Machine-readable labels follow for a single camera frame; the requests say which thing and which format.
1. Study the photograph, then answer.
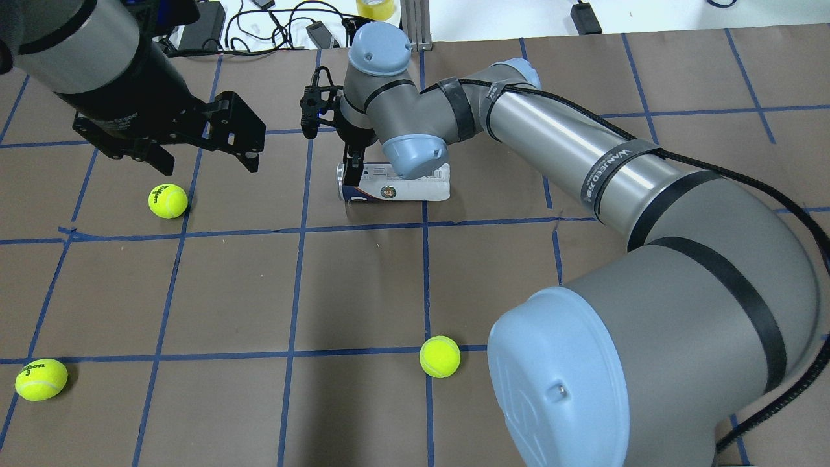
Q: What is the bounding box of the white tennis ball can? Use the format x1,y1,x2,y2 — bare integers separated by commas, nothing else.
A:
336,162,451,203

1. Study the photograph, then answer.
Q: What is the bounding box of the Wilson tennis ball far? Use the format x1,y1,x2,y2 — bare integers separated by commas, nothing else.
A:
148,184,189,219

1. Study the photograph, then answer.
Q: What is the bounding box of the tennis ball table middle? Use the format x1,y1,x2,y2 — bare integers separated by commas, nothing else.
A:
419,336,460,379

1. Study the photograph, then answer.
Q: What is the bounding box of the tennis ball near finger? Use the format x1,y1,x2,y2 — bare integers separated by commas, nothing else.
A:
15,359,69,401

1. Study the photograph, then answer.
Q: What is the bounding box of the yellow tape roll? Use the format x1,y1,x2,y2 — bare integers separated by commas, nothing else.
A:
355,0,396,21

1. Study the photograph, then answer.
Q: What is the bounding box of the black power adapter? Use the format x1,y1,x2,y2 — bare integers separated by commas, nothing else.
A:
569,1,604,36

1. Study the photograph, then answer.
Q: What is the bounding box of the aluminium frame post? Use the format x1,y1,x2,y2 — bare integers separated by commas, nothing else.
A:
400,0,433,51

